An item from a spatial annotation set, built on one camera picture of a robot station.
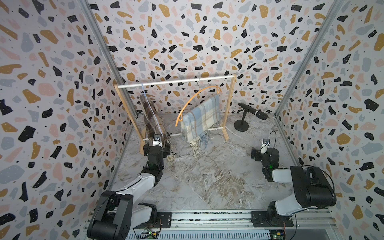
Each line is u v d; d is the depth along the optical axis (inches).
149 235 27.8
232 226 28.8
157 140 28.7
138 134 39.0
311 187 18.5
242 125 44.6
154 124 32.8
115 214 16.1
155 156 25.2
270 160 28.8
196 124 35.8
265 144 32.0
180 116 31.5
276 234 28.2
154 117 34.3
